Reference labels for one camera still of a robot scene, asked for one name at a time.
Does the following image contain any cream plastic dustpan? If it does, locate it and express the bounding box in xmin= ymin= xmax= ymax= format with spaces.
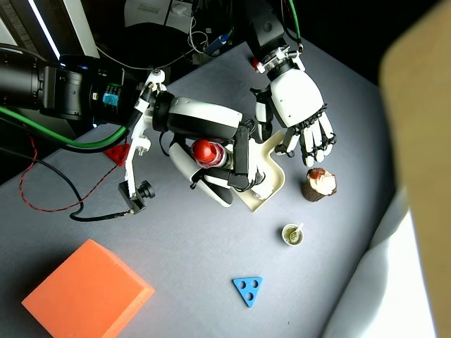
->
xmin=225 ymin=129 xmax=287 ymax=213

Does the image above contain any white equipment case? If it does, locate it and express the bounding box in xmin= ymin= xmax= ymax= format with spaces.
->
xmin=125 ymin=0 xmax=198 ymax=35

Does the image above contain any small toy soup bowl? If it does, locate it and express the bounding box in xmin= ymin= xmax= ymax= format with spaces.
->
xmin=280 ymin=222 xmax=305 ymax=246

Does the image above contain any red triangle block with holes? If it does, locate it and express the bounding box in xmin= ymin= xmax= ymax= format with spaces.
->
xmin=104 ymin=143 xmax=130 ymax=166

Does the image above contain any green cable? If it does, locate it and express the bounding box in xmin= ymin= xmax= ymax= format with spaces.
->
xmin=283 ymin=0 xmax=304 ymax=54
xmin=0 ymin=105 xmax=128 ymax=149

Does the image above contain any blue triangle block with holes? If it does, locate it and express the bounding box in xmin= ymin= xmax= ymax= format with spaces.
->
xmin=231 ymin=276 xmax=264 ymax=309

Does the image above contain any red and black twisted cable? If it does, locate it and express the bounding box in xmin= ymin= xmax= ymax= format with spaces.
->
xmin=19 ymin=135 xmax=123 ymax=213

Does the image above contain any white fabric backdrop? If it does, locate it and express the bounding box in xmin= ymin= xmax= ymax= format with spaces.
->
xmin=322 ymin=186 xmax=438 ymax=338

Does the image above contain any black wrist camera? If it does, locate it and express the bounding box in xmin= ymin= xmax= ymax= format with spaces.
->
xmin=118 ymin=179 xmax=156 ymax=215

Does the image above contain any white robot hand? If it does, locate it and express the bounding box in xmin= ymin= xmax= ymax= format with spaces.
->
xmin=165 ymin=94 xmax=271 ymax=208
xmin=250 ymin=68 xmax=338 ymax=168

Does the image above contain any tan cardboard panel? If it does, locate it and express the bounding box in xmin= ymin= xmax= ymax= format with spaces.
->
xmin=378 ymin=0 xmax=451 ymax=338

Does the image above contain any toy cupcake with cream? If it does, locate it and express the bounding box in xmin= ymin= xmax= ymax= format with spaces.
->
xmin=301 ymin=167 xmax=338 ymax=203

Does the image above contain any orange foam box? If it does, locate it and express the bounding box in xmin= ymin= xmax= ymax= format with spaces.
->
xmin=20 ymin=238 xmax=156 ymax=338

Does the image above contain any grey table cloth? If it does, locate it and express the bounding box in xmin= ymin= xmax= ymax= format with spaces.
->
xmin=0 ymin=40 xmax=412 ymax=338

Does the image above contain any blue cable plug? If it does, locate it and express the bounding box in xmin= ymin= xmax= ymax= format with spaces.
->
xmin=206 ymin=33 xmax=230 ymax=56

